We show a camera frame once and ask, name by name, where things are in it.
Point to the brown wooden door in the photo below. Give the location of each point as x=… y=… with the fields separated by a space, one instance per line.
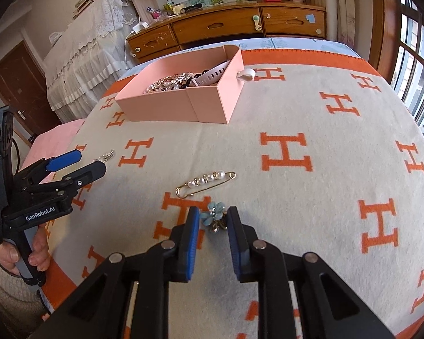
x=17 y=88

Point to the blue flower brooch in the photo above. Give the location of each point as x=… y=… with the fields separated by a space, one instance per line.
x=213 y=212

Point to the silver crystal leaf brooch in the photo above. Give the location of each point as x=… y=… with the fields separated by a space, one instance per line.
x=162 y=84

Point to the grid pane window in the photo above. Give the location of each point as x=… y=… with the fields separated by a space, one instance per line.
x=417 y=60

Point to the scuffed wooden desk drawer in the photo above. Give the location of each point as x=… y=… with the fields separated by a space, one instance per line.
x=155 y=42

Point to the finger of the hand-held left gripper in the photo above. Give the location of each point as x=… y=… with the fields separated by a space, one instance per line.
x=65 y=159
x=88 y=173

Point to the wooden desk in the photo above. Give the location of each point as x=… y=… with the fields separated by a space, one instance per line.
x=233 y=10

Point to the person's left hand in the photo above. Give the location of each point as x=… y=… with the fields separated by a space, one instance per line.
x=42 y=250

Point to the wide wooden desk drawer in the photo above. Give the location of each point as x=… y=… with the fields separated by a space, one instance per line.
x=215 y=24

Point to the person's left forearm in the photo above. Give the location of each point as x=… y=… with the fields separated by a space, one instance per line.
x=7 y=296

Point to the white charger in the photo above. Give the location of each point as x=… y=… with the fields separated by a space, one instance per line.
x=140 y=27

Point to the gold pearl safety pin brooch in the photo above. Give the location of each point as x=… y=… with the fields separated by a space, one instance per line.
x=201 y=180

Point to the pen holder with pens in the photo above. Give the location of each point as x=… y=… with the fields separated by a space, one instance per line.
x=169 y=7

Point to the orange and beige printed blanket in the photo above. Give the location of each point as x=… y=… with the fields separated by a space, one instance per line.
x=304 y=113

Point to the silver clasp charm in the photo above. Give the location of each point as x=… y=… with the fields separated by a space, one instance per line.
x=107 y=156

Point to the wooden drawer with blue sticker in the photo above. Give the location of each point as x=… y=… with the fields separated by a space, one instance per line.
x=293 y=21

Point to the pink cardboard box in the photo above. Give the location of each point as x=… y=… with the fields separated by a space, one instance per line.
x=169 y=104

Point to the pink quilt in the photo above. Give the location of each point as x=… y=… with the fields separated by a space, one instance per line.
x=53 y=141

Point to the stack of books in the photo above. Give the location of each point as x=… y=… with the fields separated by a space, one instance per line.
x=92 y=0

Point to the pink smart watch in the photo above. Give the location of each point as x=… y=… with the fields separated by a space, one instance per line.
x=212 y=74

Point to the black flashlight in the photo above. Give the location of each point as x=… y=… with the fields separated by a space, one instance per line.
x=192 y=7

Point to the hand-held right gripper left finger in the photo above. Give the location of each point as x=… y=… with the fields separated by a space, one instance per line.
x=192 y=243

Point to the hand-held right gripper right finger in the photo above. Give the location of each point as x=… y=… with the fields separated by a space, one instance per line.
x=235 y=243

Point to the pale floral curtain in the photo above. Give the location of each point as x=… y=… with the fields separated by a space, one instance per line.
x=339 y=7

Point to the teal child safety lock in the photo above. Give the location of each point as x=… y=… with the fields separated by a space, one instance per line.
x=257 y=23

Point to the piano under white lace cover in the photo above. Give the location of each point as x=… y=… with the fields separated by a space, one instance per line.
x=88 y=60

